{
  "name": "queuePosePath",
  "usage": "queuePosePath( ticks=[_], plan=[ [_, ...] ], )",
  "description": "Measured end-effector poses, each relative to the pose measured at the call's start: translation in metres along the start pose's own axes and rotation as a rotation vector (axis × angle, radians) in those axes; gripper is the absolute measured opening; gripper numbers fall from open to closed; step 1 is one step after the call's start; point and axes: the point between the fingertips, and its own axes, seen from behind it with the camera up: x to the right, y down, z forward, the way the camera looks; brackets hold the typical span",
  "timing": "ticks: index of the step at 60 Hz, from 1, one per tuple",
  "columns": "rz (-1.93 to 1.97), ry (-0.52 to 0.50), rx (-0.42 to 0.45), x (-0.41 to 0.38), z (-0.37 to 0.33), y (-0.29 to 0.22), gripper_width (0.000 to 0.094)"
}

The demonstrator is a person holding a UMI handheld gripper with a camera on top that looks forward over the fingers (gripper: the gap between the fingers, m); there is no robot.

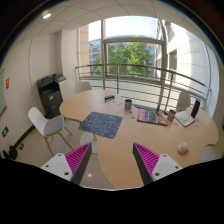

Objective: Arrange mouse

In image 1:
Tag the blue patterned mouse pad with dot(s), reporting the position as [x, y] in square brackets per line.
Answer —
[102, 124]

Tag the white chair wooden legs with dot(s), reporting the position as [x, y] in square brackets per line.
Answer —
[48, 127]

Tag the white chair at right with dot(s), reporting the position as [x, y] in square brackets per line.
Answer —
[183, 101]

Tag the red patterned cup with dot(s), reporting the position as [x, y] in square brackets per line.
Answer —
[171, 115]

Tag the white chair behind table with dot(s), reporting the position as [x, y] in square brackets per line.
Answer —
[82, 86]

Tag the metal window railing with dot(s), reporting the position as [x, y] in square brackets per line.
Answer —
[146, 85]

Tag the round ceiling light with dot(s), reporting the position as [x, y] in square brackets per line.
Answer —
[46, 15]

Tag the red wall sign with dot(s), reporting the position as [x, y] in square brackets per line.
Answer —
[7, 83]

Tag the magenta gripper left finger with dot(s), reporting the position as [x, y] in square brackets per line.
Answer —
[70, 166]

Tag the green exit sign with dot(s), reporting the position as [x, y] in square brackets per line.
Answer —
[5, 131]

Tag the black office printer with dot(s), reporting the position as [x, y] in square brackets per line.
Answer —
[50, 94]

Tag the dark mug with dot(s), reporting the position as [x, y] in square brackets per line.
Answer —
[128, 104]

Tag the white and blue book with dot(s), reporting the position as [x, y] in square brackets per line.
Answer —
[184, 118]

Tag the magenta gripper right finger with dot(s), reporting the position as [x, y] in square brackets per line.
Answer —
[153, 166]

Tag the red and black magazine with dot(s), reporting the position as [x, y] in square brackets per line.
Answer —
[152, 117]

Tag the wooden meeting table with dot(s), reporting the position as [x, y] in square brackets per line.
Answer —
[115, 155]

